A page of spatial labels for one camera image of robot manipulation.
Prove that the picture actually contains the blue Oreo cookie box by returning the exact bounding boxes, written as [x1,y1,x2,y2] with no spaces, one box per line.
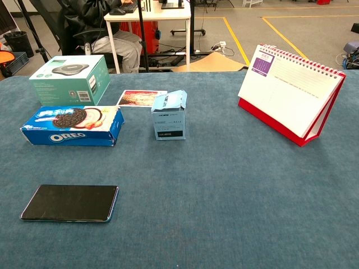
[20,105,126,147]

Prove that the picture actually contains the thin teal stick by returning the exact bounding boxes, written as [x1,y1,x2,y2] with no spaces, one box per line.
[20,184,119,224]

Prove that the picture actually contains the office chair base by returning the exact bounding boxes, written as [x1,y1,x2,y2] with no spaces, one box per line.
[29,0,124,69]

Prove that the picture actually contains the black trash bin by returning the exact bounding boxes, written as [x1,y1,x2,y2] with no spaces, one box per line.
[3,30,35,59]

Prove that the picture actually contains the blue table mat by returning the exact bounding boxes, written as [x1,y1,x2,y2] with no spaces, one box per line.
[0,69,359,269]

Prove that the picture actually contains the black tripod stand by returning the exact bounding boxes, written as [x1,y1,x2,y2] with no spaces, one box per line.
[136,0,151,72]
[16,0,50,64]

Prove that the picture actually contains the red white snack box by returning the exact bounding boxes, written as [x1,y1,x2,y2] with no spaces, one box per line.
[237,44,347,147]

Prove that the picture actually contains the seated person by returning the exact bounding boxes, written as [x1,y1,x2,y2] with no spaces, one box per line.
[57,0,143,74]

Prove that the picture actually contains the red photo postcard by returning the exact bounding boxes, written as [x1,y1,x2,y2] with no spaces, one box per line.
[116,90,168,108]

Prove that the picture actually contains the equipment with blue cables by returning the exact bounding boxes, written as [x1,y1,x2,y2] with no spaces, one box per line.
[341,40,359,71]

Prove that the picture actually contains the dark blue plastic crate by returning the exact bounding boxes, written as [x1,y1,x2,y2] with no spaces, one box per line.
[4,51,30,76]

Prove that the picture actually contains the teal speakerphone product box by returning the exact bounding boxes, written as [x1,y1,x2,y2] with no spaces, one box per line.
[29,54,111,106]

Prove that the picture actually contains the white desk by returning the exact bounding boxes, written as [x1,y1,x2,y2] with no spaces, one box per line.
[103,0,192,74]

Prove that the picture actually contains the orange object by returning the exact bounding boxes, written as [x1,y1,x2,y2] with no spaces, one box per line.
[0,41,16,67]

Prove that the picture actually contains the black rolling stand base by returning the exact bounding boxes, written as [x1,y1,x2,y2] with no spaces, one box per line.
[169,27,206,36]

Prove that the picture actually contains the red cabinet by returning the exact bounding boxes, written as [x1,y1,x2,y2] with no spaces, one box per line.
[119,21,161,55]

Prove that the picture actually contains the black keyboard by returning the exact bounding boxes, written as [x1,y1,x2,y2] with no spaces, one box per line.
[121,2,139,13]

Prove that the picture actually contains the small light blue carton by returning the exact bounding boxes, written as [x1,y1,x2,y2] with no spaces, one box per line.
[151,90,188,141]

